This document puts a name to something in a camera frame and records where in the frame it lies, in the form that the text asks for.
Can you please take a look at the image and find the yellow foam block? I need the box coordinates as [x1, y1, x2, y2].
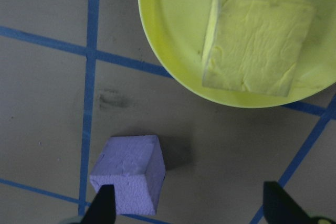
[201, 0, 315, 98]

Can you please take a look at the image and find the purple foam block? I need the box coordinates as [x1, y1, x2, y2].
[89, 134, 166, 216]

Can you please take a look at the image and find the yellow plate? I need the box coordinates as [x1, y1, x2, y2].
[137, 0, 336, 109]

